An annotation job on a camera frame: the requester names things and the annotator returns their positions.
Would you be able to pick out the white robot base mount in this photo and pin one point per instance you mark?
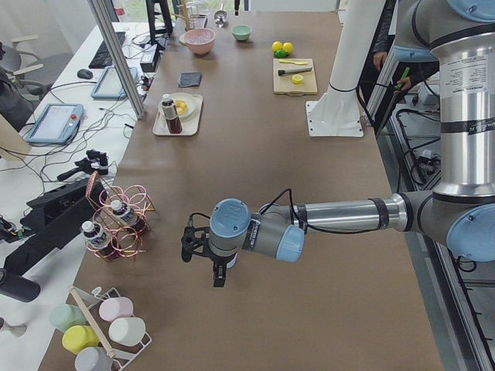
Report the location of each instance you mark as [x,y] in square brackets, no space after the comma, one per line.
[337,112]

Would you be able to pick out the round wooden stand base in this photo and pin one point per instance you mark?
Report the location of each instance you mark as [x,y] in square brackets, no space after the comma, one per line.
[184,18]

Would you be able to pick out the yellow lemon upper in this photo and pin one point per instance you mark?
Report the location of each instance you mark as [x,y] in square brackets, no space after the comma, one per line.
[276,46]

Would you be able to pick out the blue teach pendant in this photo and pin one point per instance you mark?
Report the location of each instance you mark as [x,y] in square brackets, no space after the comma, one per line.
[108,86]
[56,125]

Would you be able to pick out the bamboo cutting board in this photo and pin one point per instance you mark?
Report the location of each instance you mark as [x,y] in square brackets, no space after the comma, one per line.
[283,85]

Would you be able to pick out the aluminium frame post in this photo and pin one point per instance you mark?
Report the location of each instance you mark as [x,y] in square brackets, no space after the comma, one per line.
[105,25]

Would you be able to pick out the half lemon slice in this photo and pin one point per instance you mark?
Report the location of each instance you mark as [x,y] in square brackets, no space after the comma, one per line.
[297,79]

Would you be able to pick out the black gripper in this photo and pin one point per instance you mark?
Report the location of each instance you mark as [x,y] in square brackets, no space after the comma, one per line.
[219,262]

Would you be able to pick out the black keyboard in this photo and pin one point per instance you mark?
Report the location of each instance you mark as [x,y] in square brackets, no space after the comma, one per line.
[102,57]

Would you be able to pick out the green cup in rack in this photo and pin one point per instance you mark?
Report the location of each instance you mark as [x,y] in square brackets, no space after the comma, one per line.
[65,316]

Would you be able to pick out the grey cup in rack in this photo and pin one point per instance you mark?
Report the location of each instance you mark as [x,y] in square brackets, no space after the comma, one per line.
[93,359]

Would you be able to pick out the light blue plastic cup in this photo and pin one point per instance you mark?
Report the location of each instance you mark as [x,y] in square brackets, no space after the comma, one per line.
[231,263]

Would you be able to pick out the black computer mouse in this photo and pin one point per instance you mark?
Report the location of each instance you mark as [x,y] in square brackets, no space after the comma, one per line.
[84,74]

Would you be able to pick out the steel ice scoop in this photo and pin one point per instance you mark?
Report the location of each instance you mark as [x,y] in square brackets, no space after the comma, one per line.
[220,17]

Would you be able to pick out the copper wire bottle rack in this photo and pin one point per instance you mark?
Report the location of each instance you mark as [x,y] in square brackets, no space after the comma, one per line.
[119,220]

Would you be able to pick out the pink bowl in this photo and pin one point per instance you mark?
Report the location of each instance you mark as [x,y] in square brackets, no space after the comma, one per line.
[202,49]

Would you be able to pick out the glazed donut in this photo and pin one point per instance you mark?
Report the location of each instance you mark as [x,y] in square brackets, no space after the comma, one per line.
[181,107]

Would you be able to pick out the yellow cup in rack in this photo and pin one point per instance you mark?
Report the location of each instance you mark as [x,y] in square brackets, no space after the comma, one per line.
[79,337]

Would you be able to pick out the green ceramic bowl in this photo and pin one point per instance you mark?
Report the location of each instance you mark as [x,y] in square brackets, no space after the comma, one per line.
[241,33]

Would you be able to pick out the dark drink bottle white cap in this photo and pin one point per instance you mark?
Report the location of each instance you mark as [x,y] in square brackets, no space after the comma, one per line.
[170,114]

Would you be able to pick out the black equipment case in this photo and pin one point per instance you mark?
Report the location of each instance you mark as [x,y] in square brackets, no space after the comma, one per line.
[55,218]

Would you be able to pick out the cream serving tray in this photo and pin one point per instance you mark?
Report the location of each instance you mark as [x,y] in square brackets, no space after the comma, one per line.
[190,124]

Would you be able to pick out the blue teach pendant near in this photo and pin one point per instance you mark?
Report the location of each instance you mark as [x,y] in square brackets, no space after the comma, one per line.
[56,125]

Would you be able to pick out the white wire cup rack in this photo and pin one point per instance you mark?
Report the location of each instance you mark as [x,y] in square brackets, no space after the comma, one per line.
[89,303]

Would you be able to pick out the blue teach pendant far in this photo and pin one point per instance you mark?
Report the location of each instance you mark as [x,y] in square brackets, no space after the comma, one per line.
[108,86]

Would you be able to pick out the yellow plastic knife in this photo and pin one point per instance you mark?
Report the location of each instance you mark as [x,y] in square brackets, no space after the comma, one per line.
[293,62]

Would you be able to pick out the bottle in rack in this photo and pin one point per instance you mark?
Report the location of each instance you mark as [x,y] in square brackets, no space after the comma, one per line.
[127,215]
[99,240]

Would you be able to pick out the pink cup in rack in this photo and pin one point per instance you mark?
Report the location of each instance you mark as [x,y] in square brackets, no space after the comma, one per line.
[113,308]

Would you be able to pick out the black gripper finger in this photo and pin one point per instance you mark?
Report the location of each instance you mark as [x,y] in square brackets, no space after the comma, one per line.
[236,7]

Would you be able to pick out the white round plate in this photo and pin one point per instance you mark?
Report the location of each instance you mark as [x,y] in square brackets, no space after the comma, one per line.
[189,99]

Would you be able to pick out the clear ice cubes pile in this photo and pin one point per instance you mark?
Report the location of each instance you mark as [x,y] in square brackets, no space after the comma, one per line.
[198,37]

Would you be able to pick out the grey folded cloth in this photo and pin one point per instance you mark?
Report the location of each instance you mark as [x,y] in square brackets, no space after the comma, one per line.
[190,79]

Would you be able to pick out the white cup in rack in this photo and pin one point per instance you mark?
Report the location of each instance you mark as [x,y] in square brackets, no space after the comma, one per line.
[127,331]

